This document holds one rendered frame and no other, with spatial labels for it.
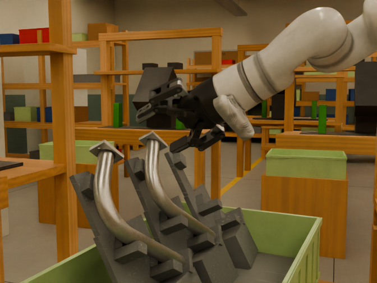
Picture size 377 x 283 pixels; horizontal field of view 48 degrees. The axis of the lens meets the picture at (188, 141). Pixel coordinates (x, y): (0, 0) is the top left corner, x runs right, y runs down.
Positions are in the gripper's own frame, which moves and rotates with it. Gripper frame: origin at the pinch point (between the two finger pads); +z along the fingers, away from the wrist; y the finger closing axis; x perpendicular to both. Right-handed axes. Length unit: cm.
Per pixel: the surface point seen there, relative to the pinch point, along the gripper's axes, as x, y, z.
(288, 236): -8, -56, 1
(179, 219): 2.5, -20.6, 10.4
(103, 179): 5.4, 0.7, 11.3
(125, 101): -440, -245, 279
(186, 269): 12.4, -23.4, 10.8
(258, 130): -725, -680, 252
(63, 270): 13.8, -7.5, 28.0
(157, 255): 12.5, -15.6, 11.8
